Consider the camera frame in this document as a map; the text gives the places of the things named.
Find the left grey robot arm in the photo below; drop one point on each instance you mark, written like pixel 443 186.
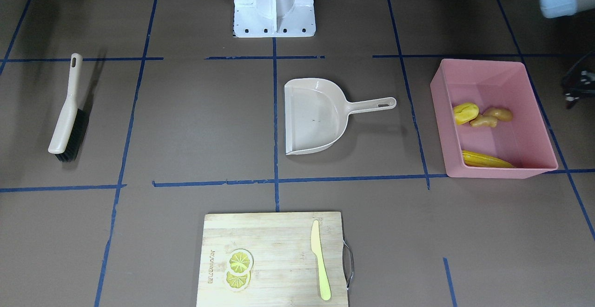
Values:
pixel 559 8

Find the upper toy lemon slice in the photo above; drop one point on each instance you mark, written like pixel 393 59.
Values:
pixel 240 262

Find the wooden cutting board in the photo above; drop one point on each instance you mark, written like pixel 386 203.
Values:
pixel 284 273

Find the yellow plastic toy knife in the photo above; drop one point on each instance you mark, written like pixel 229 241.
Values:
pixel 316 247

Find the pink plastic bin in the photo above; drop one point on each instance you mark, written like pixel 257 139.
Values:
pixel 523 142

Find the yellow toy potato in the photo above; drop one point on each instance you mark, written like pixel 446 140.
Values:
pixel 464 113

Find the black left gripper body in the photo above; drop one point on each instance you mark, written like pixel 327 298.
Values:
pixel 581 85

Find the beige plastic dustpan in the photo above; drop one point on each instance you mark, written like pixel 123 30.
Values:
pixel 317 114

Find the tan toy ginger root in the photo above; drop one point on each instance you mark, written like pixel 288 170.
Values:
pixel 491 117

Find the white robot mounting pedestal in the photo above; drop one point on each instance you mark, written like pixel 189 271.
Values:
pixel 273 19

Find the white handled black brush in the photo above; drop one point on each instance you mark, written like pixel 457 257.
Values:
pixel 70 128

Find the yellow toy corn cob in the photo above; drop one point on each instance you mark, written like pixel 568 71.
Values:
pixel 474 159

